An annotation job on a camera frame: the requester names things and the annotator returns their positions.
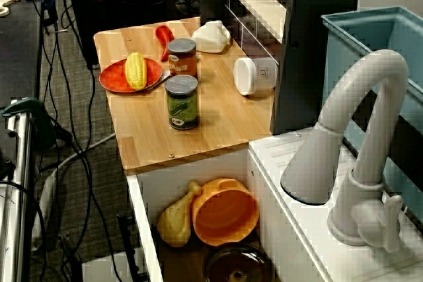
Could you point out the yellow toy corn cob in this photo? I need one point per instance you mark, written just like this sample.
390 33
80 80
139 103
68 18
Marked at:
135 70

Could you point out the wooden countertop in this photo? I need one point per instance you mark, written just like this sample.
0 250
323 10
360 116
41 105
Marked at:
224 113

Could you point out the green pickles can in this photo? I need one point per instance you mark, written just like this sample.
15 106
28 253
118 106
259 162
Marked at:
181 107

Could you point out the white jar with logo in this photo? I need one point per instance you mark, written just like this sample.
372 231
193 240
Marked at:
254 75

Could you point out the silver toy spoon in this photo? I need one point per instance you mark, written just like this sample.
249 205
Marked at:
164 79

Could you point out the brown beans can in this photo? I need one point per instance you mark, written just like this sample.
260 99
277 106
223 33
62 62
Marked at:
181 62

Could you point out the white toy milk jug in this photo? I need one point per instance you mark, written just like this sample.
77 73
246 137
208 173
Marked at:
211 37

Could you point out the orange toy pot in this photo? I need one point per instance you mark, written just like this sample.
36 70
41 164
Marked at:
228 216

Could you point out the red toy pepper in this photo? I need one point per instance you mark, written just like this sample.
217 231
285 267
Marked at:
163 36

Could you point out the orange plate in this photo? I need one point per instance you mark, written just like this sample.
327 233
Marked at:
112 80

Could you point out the dark grey upright panel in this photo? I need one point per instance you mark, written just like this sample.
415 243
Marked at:
304 64

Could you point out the tiled backsplash with shelf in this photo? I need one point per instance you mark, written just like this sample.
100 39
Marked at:
261 14

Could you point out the black glass pot lid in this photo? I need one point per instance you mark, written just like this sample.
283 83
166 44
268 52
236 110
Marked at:
238 265

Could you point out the blue plastic bin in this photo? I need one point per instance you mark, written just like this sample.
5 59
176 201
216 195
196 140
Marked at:
340 51

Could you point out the black computer tower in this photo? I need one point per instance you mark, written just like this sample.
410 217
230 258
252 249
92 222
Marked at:
115 8

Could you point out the white toy sink unit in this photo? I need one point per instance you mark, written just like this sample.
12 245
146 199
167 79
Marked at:
297 255

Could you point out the grey toy faucet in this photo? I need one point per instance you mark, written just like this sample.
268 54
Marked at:
373 67

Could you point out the green clamp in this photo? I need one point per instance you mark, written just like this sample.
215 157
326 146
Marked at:
36 113

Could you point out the white power strip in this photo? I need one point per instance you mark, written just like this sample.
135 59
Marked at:
46 202

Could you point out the metal frame rail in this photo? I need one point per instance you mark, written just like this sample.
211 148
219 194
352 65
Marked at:
16 196

